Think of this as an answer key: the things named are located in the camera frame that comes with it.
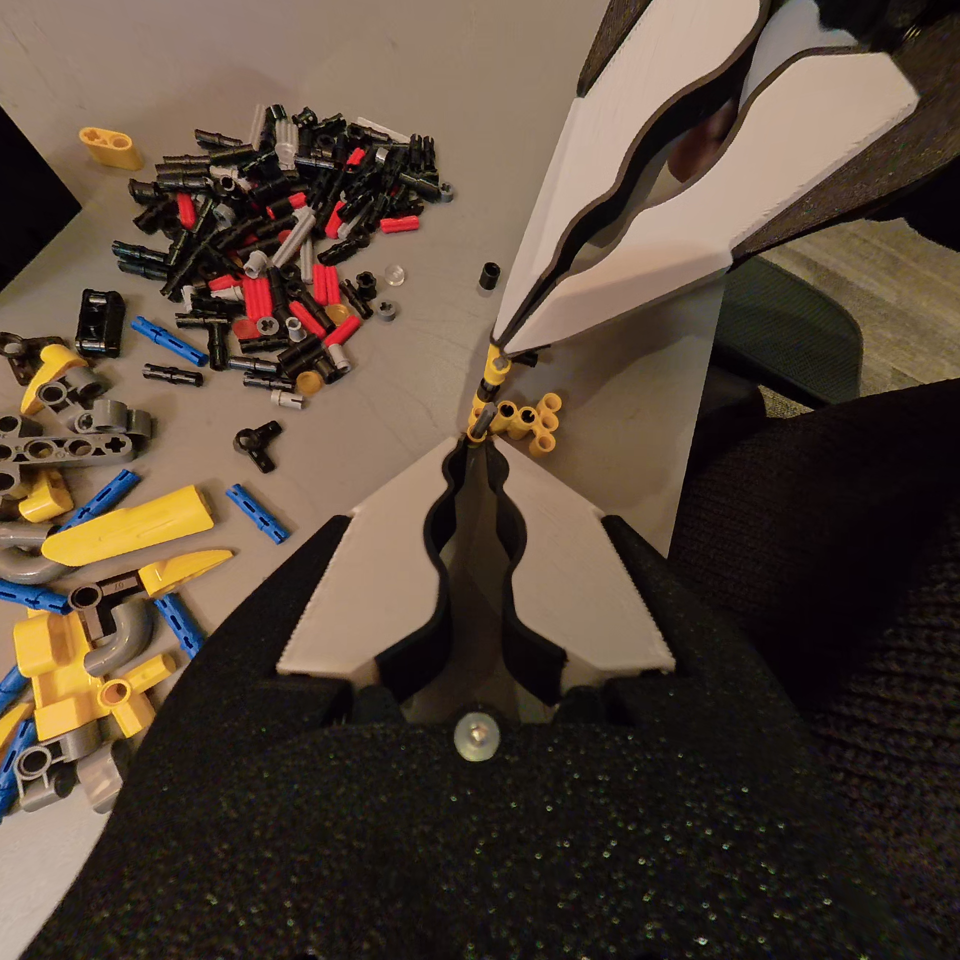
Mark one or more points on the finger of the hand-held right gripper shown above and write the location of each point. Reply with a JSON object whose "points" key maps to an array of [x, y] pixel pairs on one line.
{"points": [[637, 135], [712, 225]]}

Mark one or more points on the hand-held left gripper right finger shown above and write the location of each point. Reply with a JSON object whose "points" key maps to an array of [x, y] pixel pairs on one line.
{"points": [[592, 592]]}

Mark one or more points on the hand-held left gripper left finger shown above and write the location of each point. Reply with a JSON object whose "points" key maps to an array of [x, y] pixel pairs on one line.
{"points": [[360, 592]]}

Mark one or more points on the yellow perforated toy beam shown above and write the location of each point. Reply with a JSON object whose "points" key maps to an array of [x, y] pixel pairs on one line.
{"points": [[534, 429]]}

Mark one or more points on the grey toy pin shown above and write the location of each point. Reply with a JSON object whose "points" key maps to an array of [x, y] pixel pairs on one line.
{"points": [[486, 417]]}

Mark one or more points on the yellow bush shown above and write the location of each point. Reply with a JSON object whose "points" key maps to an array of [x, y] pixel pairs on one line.
{"points": [[495, 365]]}

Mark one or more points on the blue toy axle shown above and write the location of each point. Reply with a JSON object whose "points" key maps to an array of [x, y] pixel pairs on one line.
{"points": [[259, 514], [169, 341]]}

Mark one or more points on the dark mesh chair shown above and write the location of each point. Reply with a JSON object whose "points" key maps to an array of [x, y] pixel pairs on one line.
{"points": [[787, 330]]}

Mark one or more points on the small yellow fin panel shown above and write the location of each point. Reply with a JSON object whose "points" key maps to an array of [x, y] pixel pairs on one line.
{"points": [[187, 571]]}

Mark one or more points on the black angled toy connector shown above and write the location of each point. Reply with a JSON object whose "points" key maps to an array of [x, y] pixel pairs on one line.
{"points": [[259, 444]]}

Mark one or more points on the black toy bush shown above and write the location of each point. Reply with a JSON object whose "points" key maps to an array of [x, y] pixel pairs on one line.
{"points": [[489, 276]]}

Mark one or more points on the yellow curved toy panel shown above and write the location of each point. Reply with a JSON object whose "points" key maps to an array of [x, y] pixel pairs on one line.
{"points": [[127, 526]]}

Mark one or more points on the clear round toy stud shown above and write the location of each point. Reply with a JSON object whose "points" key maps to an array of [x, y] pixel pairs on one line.
{"points": [[394, 274]]}

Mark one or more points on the light grey toy bush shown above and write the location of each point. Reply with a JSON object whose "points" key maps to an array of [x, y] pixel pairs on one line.
{"points": [[386, 309]]}

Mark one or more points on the single black toy pin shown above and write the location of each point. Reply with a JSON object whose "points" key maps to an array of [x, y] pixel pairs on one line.
{"points": [[172, 373]]}

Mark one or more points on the pile of yellow grey beams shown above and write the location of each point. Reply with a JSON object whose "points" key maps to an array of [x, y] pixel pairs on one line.
{"points": [[60, 675]]}

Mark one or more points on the short black toy beam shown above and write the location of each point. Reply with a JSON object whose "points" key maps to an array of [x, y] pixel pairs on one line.
{"points": [[100, 322]]}

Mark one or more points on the pile of black red pins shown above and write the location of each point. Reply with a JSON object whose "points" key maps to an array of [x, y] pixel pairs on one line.
{"points": [[247, 225]]}

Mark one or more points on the short yellow toy beam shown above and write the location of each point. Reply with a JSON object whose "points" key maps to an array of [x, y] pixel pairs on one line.
{"points": [[111, 148]]}

